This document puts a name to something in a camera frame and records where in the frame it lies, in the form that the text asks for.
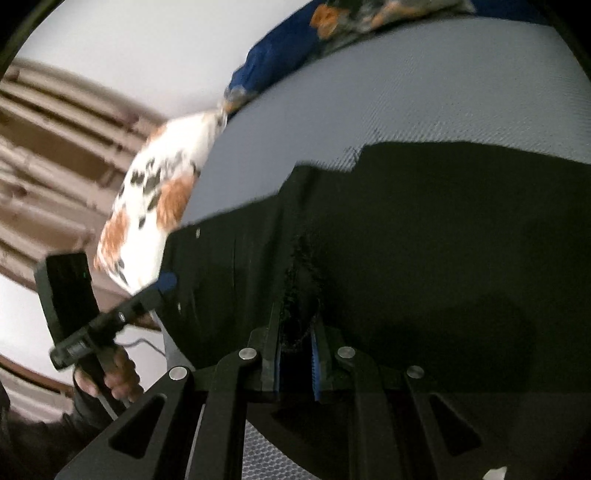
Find blue floral blanket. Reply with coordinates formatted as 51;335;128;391
222;1;476;115

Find white floral pillow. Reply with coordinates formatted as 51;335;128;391
93;109;228;294

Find person's left hand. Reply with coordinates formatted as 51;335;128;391
73;346;144;403

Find grey mesh mattress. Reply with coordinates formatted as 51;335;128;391
183;19;590;479

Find black pants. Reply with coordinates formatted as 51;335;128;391
158;143;590;479

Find patterned curtain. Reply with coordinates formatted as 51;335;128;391
1;59;164;289

